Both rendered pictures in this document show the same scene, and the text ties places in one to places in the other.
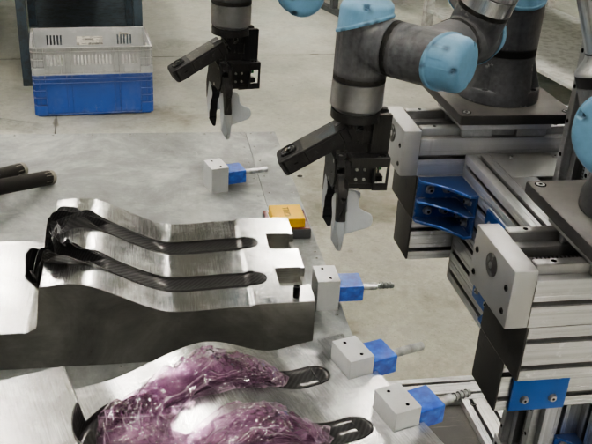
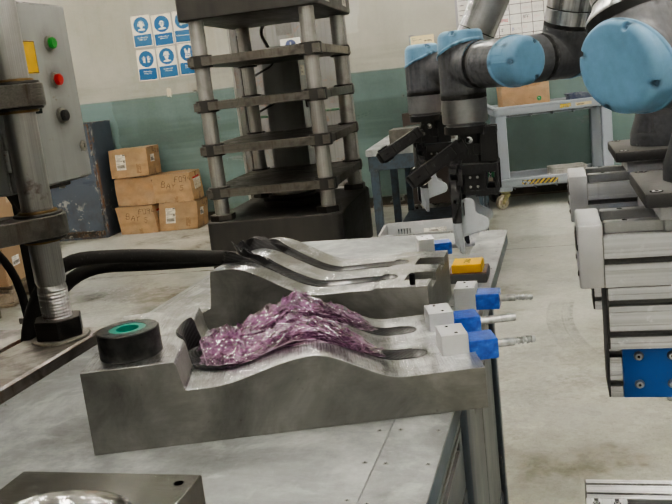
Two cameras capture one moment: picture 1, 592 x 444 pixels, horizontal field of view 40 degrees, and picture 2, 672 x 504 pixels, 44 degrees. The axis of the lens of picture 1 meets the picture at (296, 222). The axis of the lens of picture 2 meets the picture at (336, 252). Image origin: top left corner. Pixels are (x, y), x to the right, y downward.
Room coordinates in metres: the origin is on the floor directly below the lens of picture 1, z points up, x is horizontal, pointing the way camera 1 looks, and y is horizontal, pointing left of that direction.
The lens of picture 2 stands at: (-0.22, -0.49, 1.22)
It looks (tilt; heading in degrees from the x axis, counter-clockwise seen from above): 12 degrees down; 27
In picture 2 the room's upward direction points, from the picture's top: 7 degrees counter-clockwise
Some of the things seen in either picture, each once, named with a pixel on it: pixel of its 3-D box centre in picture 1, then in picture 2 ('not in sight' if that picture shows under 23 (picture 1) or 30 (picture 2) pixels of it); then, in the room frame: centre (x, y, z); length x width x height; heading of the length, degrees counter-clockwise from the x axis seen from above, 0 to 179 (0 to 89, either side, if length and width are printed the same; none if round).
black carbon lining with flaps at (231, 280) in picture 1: (145, 248); (307, 259); (1.05, 0.22, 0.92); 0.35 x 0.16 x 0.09; 101
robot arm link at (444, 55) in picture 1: (434, 55); (511, 61); (1.08, -0.17, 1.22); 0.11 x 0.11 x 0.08; 56
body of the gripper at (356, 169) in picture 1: (356, 147); (472, 160); (1.12, -0.08, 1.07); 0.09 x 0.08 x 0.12; 101
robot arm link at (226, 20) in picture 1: (230, 15); (424, 105); (1.54, 0.15, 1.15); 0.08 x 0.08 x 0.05
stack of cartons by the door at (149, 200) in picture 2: not in sight; (159, 187); (6.24, 4.66, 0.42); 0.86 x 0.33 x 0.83; 105
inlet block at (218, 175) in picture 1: (237, 173); (446, 246); (1.55, 0.13, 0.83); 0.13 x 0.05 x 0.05; 117
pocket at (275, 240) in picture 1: (281, 251); (430, 270); (1.15, 0.02, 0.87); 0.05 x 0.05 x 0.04; 11
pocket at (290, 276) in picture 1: (292, 286); (421, 286); (1.04, 0.00, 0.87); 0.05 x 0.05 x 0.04; 11
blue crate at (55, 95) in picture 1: (92, 83); not in sight; (4.20, 1.12, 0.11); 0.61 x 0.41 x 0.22; 105
